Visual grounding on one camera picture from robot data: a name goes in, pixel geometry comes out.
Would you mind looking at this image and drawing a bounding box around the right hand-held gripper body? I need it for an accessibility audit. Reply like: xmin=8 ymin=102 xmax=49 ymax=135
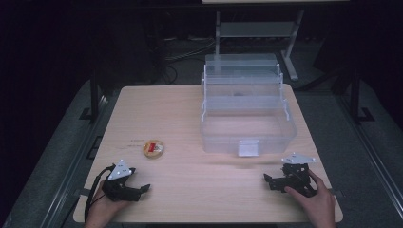
xmin=278 ymin=152 xmax=318 ymax=199

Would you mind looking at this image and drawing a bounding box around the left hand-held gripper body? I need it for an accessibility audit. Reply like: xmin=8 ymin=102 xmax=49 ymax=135
xmin=101 ymin=159 xmax=142 ymax=202

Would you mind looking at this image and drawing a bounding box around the person's left hand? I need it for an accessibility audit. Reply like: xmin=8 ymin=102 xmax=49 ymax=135
xmin=83 ymin=180 xmax=128 ymax=228

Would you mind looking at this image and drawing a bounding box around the person's right hand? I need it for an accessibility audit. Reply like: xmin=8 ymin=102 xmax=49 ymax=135
xmin=283 ymin=168 xmax=337 ymax=228

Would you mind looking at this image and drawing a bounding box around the round yellow tin red label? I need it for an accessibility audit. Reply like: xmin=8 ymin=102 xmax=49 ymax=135
xmin=143 ymin=139 xmax=165 ymax=160

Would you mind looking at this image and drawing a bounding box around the clear plastic tiered storage box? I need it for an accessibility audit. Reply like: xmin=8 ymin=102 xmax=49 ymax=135
xmin=200 ymin=52 xmax=298 ymax=158

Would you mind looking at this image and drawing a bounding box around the white metal stand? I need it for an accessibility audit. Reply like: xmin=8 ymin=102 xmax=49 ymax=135
xmin=214 ymin=9 xmax=305 ymax=82

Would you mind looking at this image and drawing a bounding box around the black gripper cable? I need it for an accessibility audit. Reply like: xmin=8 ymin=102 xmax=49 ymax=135
xmin=84 ymin=164 xmax=116 ymax=223

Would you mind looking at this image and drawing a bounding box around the bundle of floor cables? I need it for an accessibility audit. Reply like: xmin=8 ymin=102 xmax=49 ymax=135
xmin=163 ymin=37 xmax=217 ymax=63

